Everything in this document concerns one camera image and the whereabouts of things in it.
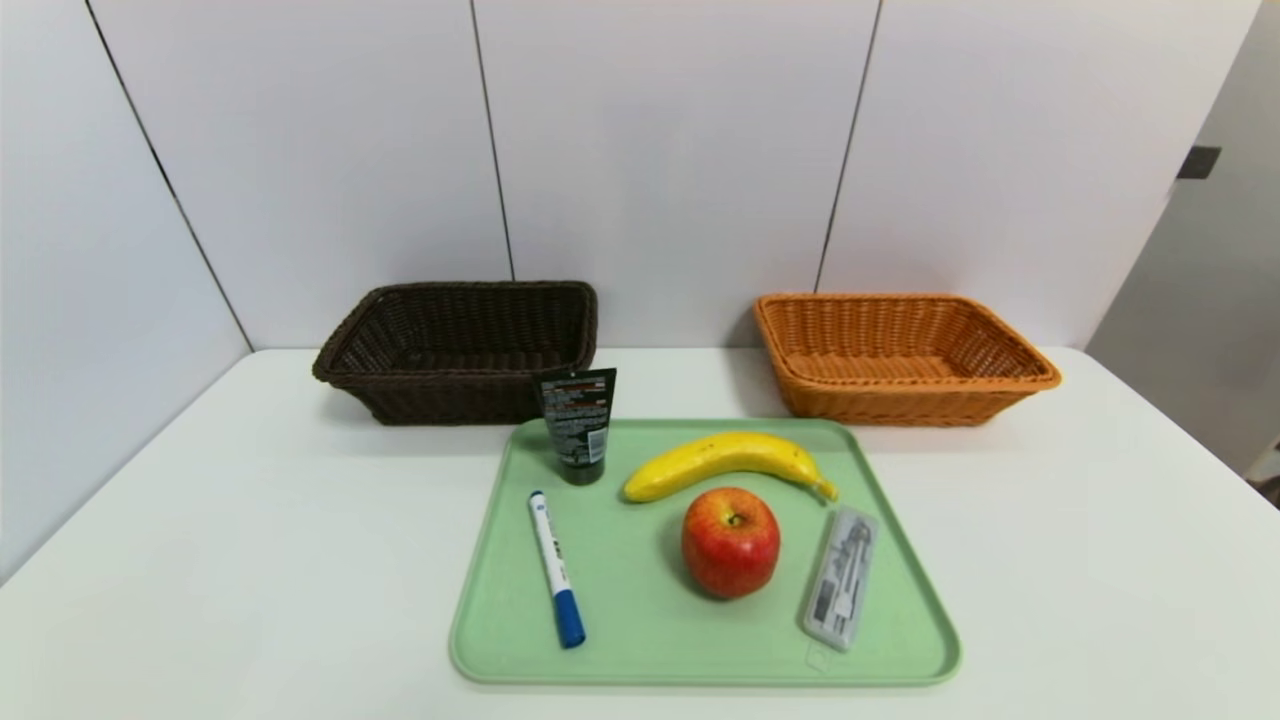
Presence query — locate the black cosmetic tube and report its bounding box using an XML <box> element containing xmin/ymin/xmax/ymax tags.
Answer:
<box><xmin>540</xmin><ymin>367</ymin><xmax>618</xmax><ymax>487</ymax></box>

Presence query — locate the red apple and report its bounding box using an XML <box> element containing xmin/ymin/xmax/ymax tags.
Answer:
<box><xmin>682</xmin><ymin>487</ymin><xmax>782</xmax><ymax>601</ymax></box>

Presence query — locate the blue white whiteboard marker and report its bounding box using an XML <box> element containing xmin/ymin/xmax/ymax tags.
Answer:
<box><xmin>528</xmin><ymin>490</ymin><xmax>587</xmax><ymax>649</ymax></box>

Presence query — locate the dark brown wicker basket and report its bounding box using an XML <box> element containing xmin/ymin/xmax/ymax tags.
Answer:
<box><xmin>312</xmin><ymin>280</ymin><xmax>599</xmax><ymax>426</ymax></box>

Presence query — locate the orange wicker basket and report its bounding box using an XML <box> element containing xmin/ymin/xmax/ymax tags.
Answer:
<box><xmin>753</xmin><ymin>292</ymin><xmax>1063</xmax><ymax>428</ymax></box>

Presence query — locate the yellow banana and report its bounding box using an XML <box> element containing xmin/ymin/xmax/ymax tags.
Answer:
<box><xmin>623</xmin><ymin>431</ymin><xmax>839</xmax><ymax>504</ymax></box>

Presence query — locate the light green plastic tray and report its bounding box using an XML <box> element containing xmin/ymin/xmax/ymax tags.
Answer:
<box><xmin>449</xmin><ymin>417</ymin><xmax>963</xmax><ymax>688</ymax></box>

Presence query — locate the clear plastic compass case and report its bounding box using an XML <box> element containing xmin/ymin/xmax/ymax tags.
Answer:
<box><xmin>803</xmin><ymin>506</ymin><xmax>881</xmax><ymax>654</ymax></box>

